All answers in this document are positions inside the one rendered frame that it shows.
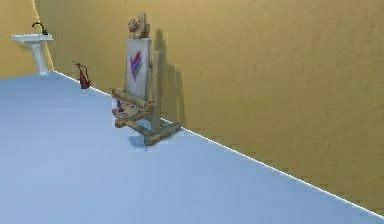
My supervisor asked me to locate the wooden easel with canvas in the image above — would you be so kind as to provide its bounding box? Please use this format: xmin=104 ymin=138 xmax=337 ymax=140
xmin=111 ymin=12 xmax=182 ymax=147

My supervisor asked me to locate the black sink tap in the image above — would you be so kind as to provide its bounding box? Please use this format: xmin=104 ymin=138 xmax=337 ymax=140
xmin=31 ymin=21 xmax=49 ymax=36

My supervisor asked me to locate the white pedestal sink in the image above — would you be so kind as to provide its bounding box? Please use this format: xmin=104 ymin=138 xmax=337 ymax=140
xmin=10 ymin=33 xmax=54 ymax=76

